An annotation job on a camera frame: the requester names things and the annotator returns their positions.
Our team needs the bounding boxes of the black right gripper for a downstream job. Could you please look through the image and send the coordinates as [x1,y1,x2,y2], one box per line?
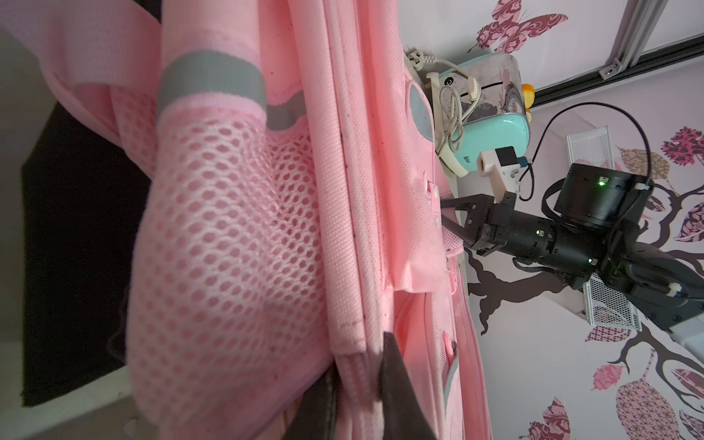
[441,192,597,275]

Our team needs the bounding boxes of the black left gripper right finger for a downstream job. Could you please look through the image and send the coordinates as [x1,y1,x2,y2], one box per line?
[379,332,436,440]

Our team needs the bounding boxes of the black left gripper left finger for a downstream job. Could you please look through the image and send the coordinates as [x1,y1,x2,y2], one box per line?
[283,363,340,440]

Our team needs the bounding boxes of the pink backpack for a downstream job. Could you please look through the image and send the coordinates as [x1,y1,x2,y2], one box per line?
[1,1,492,439]

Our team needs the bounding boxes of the black backpack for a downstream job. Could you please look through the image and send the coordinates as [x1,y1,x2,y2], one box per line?
[21,106,150,407]

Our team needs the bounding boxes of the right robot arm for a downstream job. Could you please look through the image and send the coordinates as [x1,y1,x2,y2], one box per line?
[441,163,703,359]

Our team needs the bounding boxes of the mint green toaster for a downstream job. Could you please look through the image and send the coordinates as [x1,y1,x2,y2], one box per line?
[426,53,530,177]

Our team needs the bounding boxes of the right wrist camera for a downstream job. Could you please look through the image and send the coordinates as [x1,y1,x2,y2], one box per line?
[478,147,529,202]

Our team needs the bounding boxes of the aluminium rail back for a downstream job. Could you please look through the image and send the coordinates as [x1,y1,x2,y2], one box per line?
[599,0,668,81]

